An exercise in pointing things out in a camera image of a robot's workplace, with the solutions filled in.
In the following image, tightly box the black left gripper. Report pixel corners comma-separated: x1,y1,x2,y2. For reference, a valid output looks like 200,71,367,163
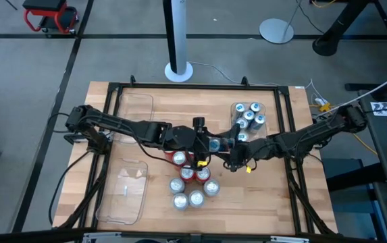
192,116,226,162

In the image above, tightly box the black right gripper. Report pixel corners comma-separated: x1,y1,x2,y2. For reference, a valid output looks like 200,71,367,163
226,123,260,169

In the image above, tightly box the clear plastic bin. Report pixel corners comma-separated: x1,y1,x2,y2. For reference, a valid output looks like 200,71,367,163
230,101,267,142
95,158,149,226
113,92,155,144

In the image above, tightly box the grey round-base stand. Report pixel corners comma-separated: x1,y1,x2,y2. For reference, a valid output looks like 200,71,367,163
259,0,304,45

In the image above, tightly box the black horizontal beam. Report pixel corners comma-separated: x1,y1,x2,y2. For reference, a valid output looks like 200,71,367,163
0,227,387,243

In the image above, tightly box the red black rolling stool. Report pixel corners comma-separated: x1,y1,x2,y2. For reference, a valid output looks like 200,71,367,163
22,0,79,35

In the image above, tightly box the black metal table frame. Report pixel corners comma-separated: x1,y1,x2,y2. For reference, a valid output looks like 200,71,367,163
53,74,338,237

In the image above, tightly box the thin white power cable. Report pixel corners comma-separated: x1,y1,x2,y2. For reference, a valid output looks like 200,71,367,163
188,60,282,87

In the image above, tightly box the silver metal bracket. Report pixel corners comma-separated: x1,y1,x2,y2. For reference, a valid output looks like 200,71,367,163
82,232,122,243
269,235,311,243

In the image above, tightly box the yellow floor cable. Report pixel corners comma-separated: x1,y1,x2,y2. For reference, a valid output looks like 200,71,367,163
351,133,379,157

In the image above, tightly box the thick white cable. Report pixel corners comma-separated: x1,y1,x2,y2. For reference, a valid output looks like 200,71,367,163
313,65,387,119

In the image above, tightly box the black desk leg frame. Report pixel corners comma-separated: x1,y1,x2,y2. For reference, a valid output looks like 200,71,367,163
311,0,387,67

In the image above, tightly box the black power cable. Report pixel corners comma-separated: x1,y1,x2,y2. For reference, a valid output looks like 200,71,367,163
47,151,93,226

